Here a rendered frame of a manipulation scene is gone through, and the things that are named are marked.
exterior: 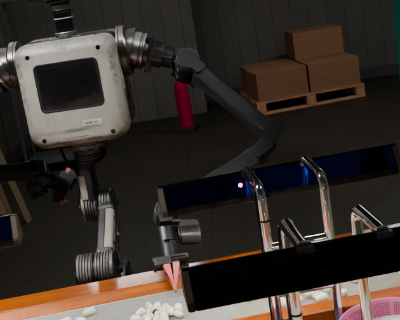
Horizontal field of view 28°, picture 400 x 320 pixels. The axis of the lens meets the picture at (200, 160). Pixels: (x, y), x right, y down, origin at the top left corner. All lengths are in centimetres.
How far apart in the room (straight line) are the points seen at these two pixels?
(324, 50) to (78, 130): 607
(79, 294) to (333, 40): 643
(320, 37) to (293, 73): 63
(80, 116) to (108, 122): 9
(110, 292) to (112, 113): 58
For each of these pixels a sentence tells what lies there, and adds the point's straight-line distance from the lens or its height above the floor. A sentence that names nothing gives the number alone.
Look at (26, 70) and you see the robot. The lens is 257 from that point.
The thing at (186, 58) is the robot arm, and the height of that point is 133.
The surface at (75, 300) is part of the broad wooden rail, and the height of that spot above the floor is 76.
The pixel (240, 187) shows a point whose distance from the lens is 198.
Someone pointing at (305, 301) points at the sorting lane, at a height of 74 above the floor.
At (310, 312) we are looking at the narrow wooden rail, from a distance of 201.
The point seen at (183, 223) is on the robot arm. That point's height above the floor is 90.
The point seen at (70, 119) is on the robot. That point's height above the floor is 121.
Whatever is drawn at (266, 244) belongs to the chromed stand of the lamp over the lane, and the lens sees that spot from 188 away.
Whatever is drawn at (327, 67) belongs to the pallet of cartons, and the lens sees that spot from 809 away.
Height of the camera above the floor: 166
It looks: 15 degrees down
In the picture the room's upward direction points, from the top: 9 degrees counter-clockwise
